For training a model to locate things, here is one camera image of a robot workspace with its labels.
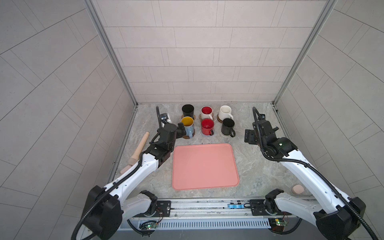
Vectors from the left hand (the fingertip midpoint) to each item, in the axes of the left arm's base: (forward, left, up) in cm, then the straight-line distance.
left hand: (178, 122), depth 80 cm
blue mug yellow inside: (+10, -4, -14) cm, 18 cm away
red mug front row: (+9, -17, -17) cm, 25 cm away
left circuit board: (-44, +11, -16) cm, 48 cm away
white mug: (+18, -29, -14) cm, 37 cm away
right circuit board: (-43, -48, -20) cm, 67 cm away
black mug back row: (+19, -3, -13) cm, 23 cm away
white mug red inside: (+20, -16, -16) cm, 31 cm away
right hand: (-5, -39, -2) cm, 40 cm away
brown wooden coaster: (+1, -4, -17) cm, 18 cm away
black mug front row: (+6, -29, -15) cm, 34 cm away
